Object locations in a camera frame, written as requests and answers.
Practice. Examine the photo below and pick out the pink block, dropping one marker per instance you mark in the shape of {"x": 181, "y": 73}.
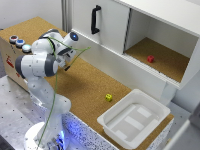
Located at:
{"x": 150, "y": 59}

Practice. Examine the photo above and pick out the green button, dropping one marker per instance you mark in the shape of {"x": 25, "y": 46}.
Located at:
{"x": 26, "y": 48}

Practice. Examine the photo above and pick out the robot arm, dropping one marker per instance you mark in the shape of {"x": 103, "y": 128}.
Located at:
{"x": 36, "y": 66}

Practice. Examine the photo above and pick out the white cabinet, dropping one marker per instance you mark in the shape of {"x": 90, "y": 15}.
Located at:
{"x": 156, "y": 20}

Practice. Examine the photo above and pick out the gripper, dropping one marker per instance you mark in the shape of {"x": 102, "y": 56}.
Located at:
{"x": 64, "y": 61}

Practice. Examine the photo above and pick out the blue button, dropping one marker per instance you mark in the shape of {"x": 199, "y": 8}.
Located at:
{"x": 20, "y": 42}

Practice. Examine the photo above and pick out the red button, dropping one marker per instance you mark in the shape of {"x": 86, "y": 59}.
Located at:
{"x": 13, "y": 39}

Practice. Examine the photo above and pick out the white sliding door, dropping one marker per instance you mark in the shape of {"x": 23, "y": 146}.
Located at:
{"x": 113, "y": 23}

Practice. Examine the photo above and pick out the yellow block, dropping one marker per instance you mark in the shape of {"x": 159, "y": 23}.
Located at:
{"x": 108, "y": 97}

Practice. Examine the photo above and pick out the white plastic box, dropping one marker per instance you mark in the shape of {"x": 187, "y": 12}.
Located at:
{"x": 133, "y": 120}

